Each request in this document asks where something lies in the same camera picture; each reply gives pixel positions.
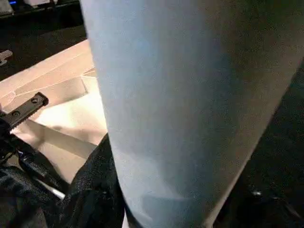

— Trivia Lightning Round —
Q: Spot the black work mat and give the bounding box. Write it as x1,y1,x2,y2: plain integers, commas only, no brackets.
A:
0,2,304,188

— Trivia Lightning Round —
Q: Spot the white plastic table top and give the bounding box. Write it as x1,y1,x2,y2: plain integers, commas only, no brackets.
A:
0,39,107,186

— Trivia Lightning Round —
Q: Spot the white plastic table leg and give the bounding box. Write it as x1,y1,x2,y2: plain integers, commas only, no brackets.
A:
80,0,304,228

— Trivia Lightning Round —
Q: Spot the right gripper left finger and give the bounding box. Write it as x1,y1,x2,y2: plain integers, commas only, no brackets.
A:
42,134,126,228

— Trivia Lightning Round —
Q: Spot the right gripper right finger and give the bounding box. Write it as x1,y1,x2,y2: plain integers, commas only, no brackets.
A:
215,182,304,228

